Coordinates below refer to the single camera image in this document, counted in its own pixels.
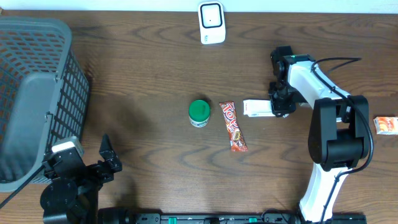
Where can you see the green-lid seasoning jar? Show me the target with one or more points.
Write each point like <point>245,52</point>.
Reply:
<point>199,113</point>

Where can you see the orange snack packet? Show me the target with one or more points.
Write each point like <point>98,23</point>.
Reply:
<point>386,125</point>

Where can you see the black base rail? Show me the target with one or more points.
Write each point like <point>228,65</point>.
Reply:
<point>124,216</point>

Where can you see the white barcode scanner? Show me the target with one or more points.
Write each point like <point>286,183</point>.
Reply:
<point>211,22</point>

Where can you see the white green-label small box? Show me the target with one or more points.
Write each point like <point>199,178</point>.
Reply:
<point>260,108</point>

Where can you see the grey plastic mesh basket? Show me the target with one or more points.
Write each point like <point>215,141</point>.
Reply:
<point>44,94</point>

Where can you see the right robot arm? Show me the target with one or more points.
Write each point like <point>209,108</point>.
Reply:
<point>340,142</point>

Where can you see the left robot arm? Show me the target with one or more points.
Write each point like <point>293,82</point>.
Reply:
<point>72,196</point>

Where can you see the red Top snack bar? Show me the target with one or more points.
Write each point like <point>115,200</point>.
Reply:
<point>236,138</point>

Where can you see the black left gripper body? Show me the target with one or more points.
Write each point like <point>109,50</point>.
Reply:
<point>97,172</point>

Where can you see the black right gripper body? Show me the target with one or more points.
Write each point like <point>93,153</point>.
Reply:
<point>280,94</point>

